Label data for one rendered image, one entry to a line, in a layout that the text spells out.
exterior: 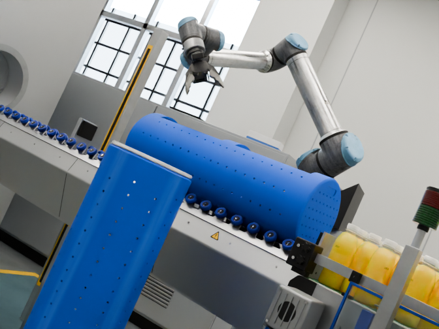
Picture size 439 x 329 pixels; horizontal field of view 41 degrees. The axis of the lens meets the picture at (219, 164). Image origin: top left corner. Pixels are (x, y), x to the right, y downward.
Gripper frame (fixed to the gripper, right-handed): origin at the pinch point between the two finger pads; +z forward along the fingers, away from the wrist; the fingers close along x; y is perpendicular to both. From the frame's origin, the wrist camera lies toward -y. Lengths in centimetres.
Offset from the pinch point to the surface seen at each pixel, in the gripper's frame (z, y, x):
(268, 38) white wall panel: -174, 217, -92
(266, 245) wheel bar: 69, -7, -6
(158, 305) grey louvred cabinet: 38, 190, 43
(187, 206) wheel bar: 43.7, 7.7, 16.7
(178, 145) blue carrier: 19.4, 4.4, 15.4
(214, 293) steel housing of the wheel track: 78, 7, 14
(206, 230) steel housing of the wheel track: 56, 3, 12
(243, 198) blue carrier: 51, -7, -2
